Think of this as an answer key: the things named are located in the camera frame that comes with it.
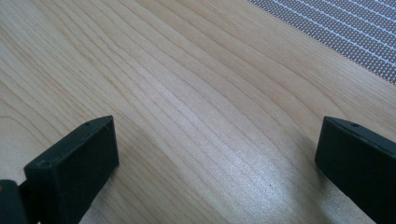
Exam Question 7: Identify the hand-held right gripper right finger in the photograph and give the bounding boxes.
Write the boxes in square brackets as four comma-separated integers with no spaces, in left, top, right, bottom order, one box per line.
[314,116,396,224]

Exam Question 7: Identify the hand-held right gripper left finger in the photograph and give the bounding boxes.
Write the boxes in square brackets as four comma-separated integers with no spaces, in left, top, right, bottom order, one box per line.
[23,115,120,224]

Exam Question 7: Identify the grey striped placemat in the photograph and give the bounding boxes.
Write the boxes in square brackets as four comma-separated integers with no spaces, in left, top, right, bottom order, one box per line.
[247,0,396,86]

